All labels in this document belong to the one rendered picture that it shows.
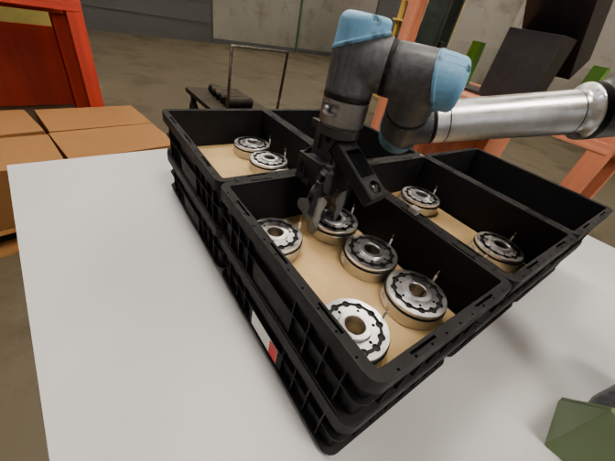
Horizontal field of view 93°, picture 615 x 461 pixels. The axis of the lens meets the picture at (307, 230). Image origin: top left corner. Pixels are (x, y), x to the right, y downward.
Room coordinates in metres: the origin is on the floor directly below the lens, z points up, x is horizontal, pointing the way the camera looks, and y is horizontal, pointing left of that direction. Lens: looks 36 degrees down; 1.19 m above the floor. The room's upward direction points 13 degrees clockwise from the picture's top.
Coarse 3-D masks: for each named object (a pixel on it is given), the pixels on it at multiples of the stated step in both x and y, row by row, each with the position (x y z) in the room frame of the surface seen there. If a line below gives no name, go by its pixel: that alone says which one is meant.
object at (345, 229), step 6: (324, 210) 0.53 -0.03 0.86; (342, 210) 0.55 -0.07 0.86; (348, 210) 0.55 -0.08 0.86; (348, 216) 0.54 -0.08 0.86; (354, 216) 0.54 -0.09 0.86; (318, 222) 0.48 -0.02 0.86; (324, 222) 0.49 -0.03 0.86; (348, 222) 0.51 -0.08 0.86; (354, 222) 0.52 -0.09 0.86; (318, 228) 0.47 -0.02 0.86; (324, 228) 0.47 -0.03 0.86; (330, 228) 0.48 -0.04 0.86; (336, 228) 0.48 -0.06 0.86; (342, 228) 0.49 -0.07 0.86; (348, 228) 0.49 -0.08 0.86; (354, 228) 0.49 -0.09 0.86; (336, 234) 0.46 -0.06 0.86; (342, 234) 0.47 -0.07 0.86
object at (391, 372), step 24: (240, 216) 0.36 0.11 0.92; (408, 216) 0.47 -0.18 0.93; (264, 240) 0.31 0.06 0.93; (288, 264) 0.27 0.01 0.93; (480, 264) 0.37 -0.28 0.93; (288, 288) 0.25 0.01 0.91; (504, 288) 0.32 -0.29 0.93; (312, 312) 0.21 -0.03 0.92; (480, 312) 0.27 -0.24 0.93; (336, 336) 0.18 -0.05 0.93; (432, 336) 0.21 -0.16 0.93; (360, 360) 0.16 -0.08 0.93; (408, 360) 0.17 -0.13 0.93; (360, 384) 0.15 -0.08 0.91; (384, 384) 0.15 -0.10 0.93
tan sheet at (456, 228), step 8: (400, 192) 0.77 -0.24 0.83; (432, 216) 0.67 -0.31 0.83; (440, 216) 0.68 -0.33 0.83; (448, 216) 0.69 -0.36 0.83; (440, 224) 0.64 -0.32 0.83; (448, 224) 0.65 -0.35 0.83; (456, 224) 0.66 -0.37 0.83; (464, 224) 0.67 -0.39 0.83; (456, 232) 0.62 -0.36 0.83; (464, 232) 0.62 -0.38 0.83; (472, 232) 0.63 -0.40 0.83; (464, 240) 0.59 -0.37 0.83; (520, 264) 0.54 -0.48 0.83; (512, 272) 0.51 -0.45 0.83
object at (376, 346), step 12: (336, 300) 0.29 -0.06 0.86; (348, 300) 0.30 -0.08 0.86; (336, 312) 0.27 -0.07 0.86; (360, 312) 0.28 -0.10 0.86; (372, 312) 0.29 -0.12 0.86; (372, 324) 0.27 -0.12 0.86; (384, 324) 0.27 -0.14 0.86; (372, 336) 0.24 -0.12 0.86; (384, 336) 0.25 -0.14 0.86; (372, 348) 0.23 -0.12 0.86; (384, 348) 0.23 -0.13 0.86; (372, 360) 0.21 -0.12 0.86
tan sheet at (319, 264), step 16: (304, 224) 0.51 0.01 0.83; (304, 240) 0.46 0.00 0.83; (304, 256) 0.41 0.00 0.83; (320, 256) 0.42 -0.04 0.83; (336, 256) 0.43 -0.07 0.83; (304, 272) 0.37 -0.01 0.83; (320, 272) 0.38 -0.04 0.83; (336, 272) 0.39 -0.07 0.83; (320, 288) 0.34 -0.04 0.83; (336, 288) 0.35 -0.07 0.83; (352, 288) 0.35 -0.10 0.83; (368, 288) 0.36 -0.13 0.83; (368, 304) 0.33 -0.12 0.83; (384, 320) 0.30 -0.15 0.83; (400, 336) 0.28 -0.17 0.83; (416, 336) 0.29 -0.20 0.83; (400, 352) 0.25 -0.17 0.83
